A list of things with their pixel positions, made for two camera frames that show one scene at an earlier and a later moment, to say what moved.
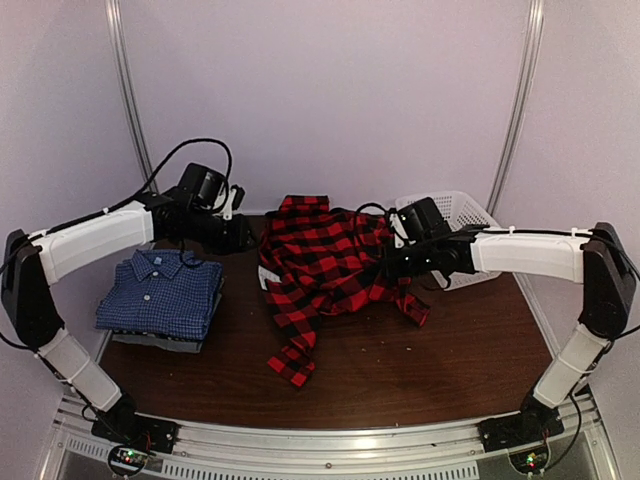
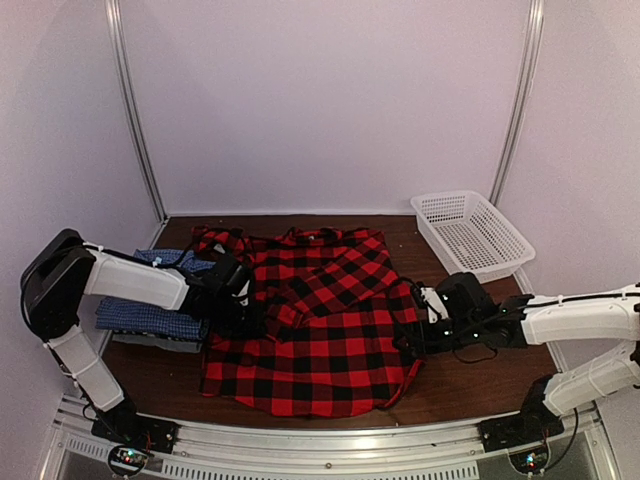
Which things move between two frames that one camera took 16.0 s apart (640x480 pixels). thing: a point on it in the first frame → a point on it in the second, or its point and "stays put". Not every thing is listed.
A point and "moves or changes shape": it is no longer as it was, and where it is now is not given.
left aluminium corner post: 117,24 stays put
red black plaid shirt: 317,259 moves or changes shape
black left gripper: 238,242 → 253,326
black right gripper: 391,269 → 418,336
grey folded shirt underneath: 194,345 stays put
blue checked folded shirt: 162,292 stays put
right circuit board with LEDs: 530,462 stays put
